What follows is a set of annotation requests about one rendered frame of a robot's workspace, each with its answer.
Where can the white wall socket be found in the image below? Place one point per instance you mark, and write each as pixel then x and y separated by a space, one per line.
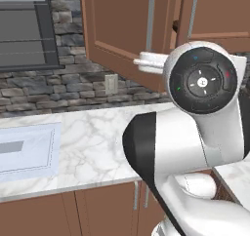
pixel 111 84

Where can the white sink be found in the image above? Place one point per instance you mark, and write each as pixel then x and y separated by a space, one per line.
pixel 29 152

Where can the window with grey blinds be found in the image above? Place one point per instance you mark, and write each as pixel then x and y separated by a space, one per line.
pixel 22 25

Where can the brown wall cabinet door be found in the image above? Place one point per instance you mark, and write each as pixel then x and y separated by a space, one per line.
pixel 221 12
pixel 117 22

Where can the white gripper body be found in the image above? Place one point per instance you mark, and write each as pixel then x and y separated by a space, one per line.
pixel 151 61

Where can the brown base cabinet door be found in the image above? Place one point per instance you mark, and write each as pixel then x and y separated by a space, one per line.
pixel 148 218
pixel 35 217
pixel 107 210

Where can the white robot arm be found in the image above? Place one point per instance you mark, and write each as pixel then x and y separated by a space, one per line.
pixel 182 149

